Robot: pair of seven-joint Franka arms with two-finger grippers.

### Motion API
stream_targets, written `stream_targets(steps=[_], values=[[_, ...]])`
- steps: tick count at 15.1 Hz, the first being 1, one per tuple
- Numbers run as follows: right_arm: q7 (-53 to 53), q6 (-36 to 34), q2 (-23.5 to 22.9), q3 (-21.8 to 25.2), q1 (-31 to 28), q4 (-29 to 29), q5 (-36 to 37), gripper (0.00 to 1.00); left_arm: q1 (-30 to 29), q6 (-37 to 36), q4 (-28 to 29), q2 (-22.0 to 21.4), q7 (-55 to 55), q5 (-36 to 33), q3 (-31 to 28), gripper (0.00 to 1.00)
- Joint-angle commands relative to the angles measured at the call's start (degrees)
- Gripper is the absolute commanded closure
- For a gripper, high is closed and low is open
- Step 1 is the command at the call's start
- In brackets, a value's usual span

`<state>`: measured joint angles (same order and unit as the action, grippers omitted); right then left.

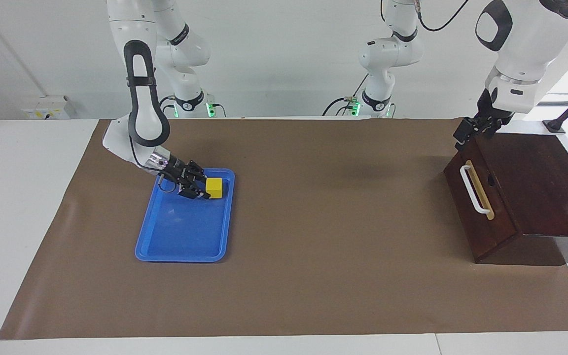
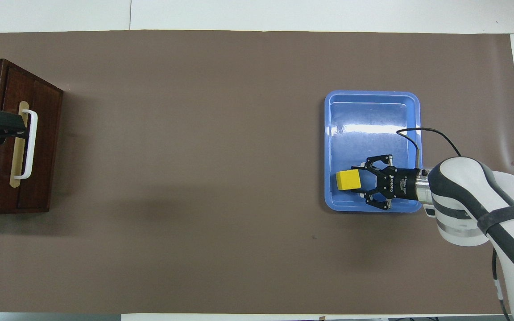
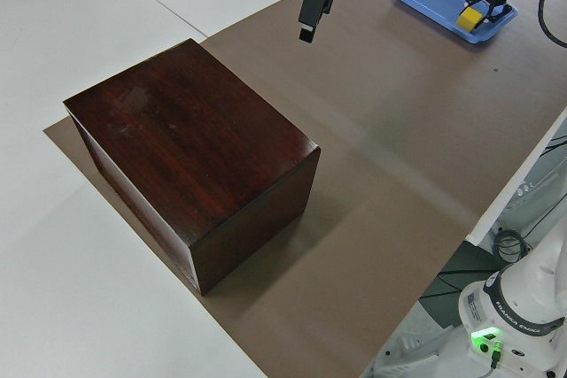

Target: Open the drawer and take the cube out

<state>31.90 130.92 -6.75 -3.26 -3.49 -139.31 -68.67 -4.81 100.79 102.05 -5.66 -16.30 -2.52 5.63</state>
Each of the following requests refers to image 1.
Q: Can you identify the white drawer handle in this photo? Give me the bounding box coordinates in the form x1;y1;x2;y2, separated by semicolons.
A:
460;165;491;214

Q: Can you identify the beige handle backing strip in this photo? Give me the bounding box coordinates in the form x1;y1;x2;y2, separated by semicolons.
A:
465;160;495;220

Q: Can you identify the wooden drawer with dark front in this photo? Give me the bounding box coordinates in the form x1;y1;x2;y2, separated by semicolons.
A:
444;133;520;263

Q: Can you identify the dark wooden drawer cabinet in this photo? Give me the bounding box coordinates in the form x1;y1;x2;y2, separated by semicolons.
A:
444;132;568;267

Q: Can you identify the blue plastic tray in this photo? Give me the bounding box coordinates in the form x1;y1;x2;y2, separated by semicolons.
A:
135;167;236;263

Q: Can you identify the brown paper table mat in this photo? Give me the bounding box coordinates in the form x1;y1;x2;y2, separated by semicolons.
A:
0;117;568;341

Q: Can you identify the black base power cable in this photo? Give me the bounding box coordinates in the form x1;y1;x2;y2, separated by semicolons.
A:
322;74;369;117
156;95;176;119

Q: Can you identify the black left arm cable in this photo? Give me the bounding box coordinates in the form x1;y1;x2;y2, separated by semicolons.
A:
415;0;469;33

